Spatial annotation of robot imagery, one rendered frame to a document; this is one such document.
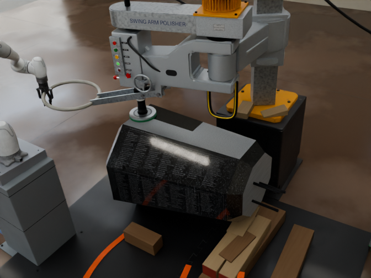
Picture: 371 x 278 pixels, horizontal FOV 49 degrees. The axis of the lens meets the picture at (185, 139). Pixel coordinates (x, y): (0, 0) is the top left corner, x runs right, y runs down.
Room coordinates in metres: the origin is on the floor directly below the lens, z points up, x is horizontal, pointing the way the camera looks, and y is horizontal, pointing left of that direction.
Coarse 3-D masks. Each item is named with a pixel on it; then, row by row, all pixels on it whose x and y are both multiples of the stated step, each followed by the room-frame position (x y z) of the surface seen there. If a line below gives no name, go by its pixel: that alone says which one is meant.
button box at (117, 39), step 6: (114, 36) 2.70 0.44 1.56; (120, 42) 2.68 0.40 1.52; (120, 48) 2.67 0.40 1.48; (114, 54) 2.69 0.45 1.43; (120, 54) 2.67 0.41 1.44; (114, 60) 2.69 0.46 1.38; (120, 60) 2.67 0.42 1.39; (114, 66) 2.70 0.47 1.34; (120, 66) 2.68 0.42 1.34; (120, 72) 2.68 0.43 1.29
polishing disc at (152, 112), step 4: (136, 108) 2.84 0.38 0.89; (148, 108) 2.83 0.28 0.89; (152, 108) 2.82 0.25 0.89; (132, 112) 2.79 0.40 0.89; (136, 112) 2.78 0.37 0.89; (148, 112) 2.77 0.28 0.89; (152, 112) 2.76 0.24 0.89; (132, 116) 2.72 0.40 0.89; (136, 116) 2.71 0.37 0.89; (140, 116) 2.71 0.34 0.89; (144, 116) 2.70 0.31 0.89; (148, 116) 2.70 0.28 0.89; (152, 116) 2.70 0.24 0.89; (140, 120) 2.67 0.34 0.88
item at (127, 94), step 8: (152, 88) 2.78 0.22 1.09; (168, 88) 2.73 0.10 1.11; (104, 96) 2.96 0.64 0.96; (112, 96) 2.93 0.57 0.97; (120, 96) 2.77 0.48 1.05; (128, 96) 2.75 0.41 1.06; (136, 96) 2.72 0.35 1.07; (144, 96) 2.69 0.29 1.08; (152, 96) 2.66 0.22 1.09; (96, 104) 2.87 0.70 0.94
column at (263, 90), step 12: (264, 0) 2.93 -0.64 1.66; (276, 0) 2.93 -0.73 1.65; (264, 12) 2.93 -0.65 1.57; (276, 12) 2.93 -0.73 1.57; (252, 72) 3.02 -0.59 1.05; (264, 72) 2.93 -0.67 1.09; (276, 72) 2.93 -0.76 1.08; (252, 84) 2.99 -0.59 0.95; (264, 84) 2.93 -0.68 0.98; (276, 84) 2.93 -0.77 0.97; (252, 96) 2.96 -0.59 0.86; (264, 96) 2.93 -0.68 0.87
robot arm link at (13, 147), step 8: (0, 128) 2.30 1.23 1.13; (8, 128) 2.33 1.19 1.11; (0, 136) 2.27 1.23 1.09; (8, 136) 2.29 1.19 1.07; (16, 136) 2.35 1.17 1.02; (0, 144) 2.25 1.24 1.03; (8, 144) 2.27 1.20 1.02; (16, 144) 2.31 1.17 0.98; (0, 152) 2.25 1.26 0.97; (8, 152) 2.26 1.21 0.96; (16, 152) 2.29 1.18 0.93
